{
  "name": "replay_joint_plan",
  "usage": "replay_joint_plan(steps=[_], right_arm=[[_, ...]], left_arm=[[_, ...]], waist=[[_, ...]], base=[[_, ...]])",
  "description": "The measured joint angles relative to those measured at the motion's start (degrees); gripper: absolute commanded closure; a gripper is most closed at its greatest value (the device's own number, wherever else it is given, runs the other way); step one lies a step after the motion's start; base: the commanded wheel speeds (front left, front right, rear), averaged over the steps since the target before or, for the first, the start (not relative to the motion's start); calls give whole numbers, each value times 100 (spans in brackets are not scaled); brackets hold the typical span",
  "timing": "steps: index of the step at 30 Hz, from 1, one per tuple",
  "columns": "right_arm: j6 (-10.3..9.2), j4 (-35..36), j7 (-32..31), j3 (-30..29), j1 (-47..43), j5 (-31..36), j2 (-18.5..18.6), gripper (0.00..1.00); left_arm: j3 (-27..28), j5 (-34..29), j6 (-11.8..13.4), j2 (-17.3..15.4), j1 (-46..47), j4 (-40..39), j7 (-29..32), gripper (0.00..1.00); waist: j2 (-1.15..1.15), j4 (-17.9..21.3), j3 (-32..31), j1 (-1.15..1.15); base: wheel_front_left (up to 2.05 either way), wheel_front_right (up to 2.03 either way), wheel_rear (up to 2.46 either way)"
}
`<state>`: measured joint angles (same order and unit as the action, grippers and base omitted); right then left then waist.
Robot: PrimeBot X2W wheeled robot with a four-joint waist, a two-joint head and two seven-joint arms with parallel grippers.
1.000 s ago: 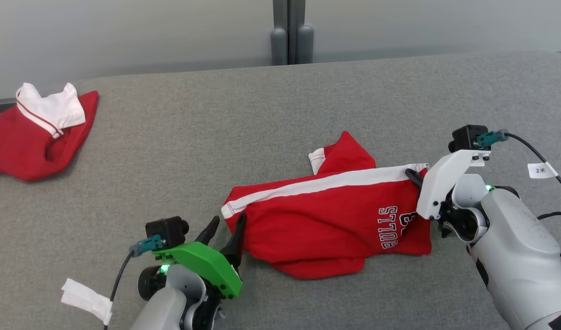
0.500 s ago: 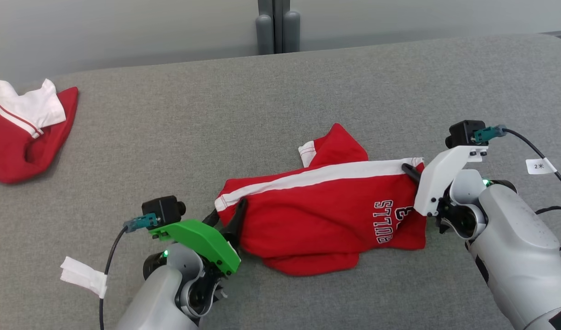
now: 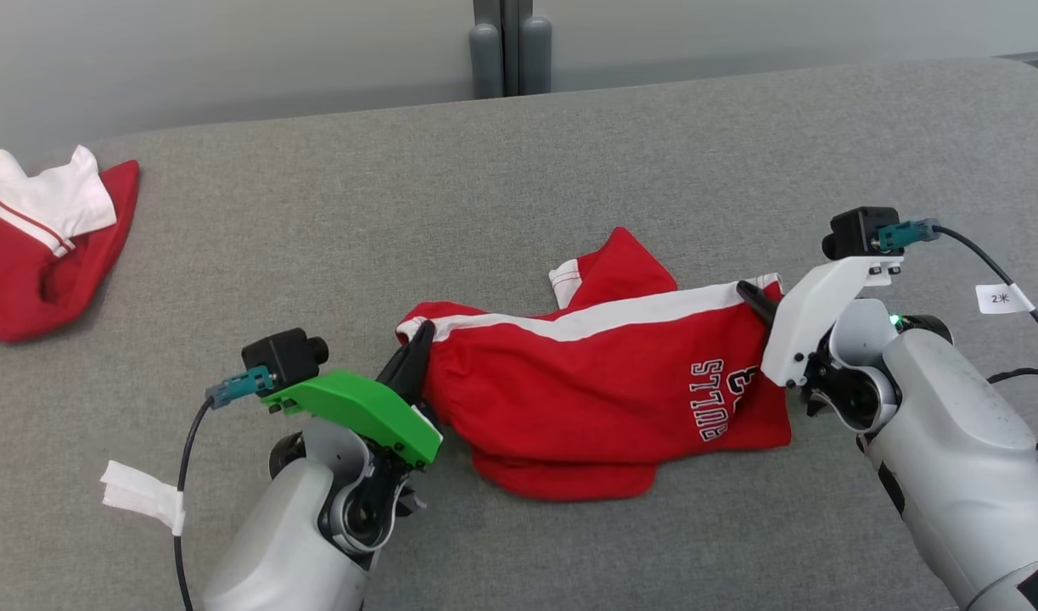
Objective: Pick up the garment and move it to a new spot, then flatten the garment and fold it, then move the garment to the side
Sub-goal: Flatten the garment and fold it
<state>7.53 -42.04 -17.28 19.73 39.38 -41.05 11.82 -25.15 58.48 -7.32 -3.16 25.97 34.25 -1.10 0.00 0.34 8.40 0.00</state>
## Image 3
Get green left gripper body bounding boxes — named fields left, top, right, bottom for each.
left=264, top=371, right=443, bottom=512

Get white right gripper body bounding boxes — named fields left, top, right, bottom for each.
left=760, top=255, right=903, bottom=417

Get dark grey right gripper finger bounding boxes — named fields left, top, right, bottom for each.
left=737, top=280, right=779, bottom=332

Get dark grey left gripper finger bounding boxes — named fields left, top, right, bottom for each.
left=400, top=320, right=437, bottom=408
left=376, top=344, right=412, bottom=394

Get red Bulls shorts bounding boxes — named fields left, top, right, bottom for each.
left=397, top=227, right=793, bottom=502

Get red jersey with white sleeves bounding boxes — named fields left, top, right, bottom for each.
left=0, top=146, right=140, bottom=342

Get white tape flag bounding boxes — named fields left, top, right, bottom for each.
left=100, top=461, right=186, bottom=537

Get white printed cable label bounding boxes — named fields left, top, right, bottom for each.
left=975, top=283, right=1035, bottom=315

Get grey partition post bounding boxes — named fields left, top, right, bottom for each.
left=469, top=0, right=553, bottom=98

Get grey partition base rail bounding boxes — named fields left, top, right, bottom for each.
left=998, top=49, right=1038, bottom=81

